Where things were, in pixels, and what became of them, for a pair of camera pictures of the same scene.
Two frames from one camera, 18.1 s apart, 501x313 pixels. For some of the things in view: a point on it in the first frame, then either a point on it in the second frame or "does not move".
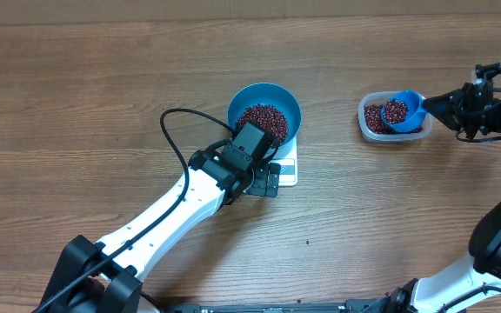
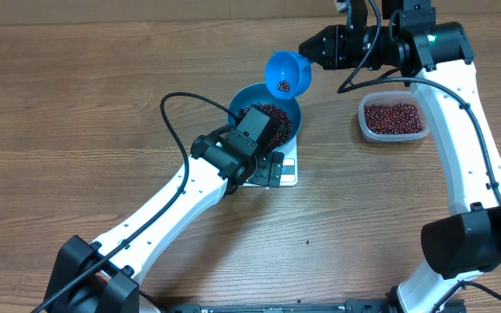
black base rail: x=348 y=306 does not move
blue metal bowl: x=270 y=95 does not move
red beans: x=374 y=123 does not move
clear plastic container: x=393 y=116 does not move
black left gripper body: x=258 y=184 to x=266 y=171
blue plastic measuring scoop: x=416 y=104 to x=288 y=74
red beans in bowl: x=269 y=119 does not move
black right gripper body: x=484 y=113 to x=365 y=45
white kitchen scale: x=286 y=156 does not move
